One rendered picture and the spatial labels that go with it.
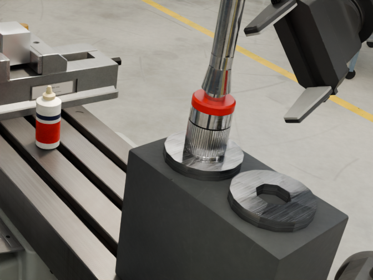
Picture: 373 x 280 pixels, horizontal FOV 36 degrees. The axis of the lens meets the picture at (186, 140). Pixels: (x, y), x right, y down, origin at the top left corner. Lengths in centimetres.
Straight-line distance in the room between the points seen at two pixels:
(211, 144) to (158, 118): 247
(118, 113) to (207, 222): 253
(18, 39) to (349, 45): 62
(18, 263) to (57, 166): 16
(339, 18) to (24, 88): 62
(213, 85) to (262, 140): 247
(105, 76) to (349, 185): 191
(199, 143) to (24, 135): 48
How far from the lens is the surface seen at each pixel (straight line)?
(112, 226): 82
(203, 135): 60
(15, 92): 107
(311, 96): 64
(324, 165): 298
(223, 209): 57
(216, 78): 58
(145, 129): 295
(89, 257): 77
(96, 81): 115
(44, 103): 95
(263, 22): 57
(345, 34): 65
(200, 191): 58
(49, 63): 108
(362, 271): 135
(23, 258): 93
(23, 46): 108
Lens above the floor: 142
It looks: 29 degrees down
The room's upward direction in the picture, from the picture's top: 10 degrees clockwise
